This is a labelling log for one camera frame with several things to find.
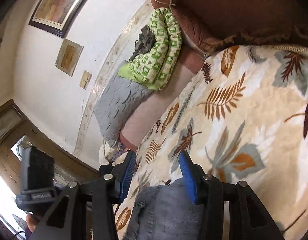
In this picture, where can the wooden door with glass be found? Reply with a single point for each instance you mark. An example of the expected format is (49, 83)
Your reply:
(16, 128)

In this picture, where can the white cloth bundle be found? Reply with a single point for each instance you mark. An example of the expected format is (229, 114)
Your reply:
(109, 154)

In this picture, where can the leaf pattern beige blanket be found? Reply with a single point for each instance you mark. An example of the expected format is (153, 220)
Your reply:
(244, 116)

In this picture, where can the beige wall switch plate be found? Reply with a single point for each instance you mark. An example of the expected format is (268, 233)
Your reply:
(85, 79)

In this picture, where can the green white folded quilt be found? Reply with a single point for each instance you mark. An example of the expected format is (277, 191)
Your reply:
(153, 69)

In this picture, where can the small framed wall plaque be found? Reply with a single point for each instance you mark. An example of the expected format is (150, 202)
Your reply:
(68, 56)

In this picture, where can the dark olive crumpled garment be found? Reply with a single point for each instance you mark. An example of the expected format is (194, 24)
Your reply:
(145, 42)

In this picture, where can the grey quilted pillow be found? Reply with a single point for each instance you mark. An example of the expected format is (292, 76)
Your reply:
(117, 102)

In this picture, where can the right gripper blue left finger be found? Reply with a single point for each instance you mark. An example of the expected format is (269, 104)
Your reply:
(66, 218)

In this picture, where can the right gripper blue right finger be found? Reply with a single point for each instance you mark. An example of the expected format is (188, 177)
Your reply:
(248, 217)

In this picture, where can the large framed horse painting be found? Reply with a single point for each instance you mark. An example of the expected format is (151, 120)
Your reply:
(55, 16)

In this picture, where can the grey-blue denim pants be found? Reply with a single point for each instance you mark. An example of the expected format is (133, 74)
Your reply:
(164, 212)

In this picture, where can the person's left hand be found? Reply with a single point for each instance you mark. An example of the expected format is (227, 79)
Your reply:
(32, 222)

